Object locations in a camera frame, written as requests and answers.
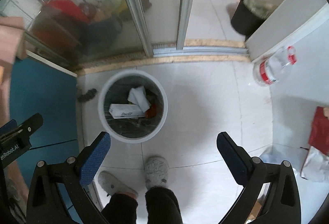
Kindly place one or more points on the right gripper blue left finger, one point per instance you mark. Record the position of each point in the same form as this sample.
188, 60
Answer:
91, 157

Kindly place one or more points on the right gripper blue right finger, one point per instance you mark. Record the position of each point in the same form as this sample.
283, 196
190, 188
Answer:
235, 157

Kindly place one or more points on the white Doctor toothpaste box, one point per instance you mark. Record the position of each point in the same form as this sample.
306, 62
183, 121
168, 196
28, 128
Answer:
125, 111

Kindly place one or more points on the small red wrapper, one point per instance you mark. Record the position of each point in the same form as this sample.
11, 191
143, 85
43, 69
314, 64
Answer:
151, 112

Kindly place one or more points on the white tissue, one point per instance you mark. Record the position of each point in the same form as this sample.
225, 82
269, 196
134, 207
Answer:
138, 97

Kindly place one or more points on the white round trash bin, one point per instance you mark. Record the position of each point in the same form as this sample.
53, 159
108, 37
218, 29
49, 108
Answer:
116, 90

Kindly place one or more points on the black trash bin outside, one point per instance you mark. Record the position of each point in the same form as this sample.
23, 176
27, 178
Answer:
250, 15

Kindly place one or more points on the left grey slipper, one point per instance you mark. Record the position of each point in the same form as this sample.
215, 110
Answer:
112, 185

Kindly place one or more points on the dark rag on floor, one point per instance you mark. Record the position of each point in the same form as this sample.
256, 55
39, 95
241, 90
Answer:
89, 95

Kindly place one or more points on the white plastic bag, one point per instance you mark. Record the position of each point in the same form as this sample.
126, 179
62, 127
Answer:
315, 168

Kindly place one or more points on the red bag on floor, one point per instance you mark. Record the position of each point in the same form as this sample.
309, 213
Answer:
320, 130

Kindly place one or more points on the clear plastic water bottle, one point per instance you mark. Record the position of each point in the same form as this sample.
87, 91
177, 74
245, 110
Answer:
276, 67

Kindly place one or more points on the pink cloth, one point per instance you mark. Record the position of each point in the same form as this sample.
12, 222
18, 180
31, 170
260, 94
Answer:
12, 39

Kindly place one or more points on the sliding glass door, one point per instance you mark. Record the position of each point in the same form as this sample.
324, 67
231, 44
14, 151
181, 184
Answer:
79, 34

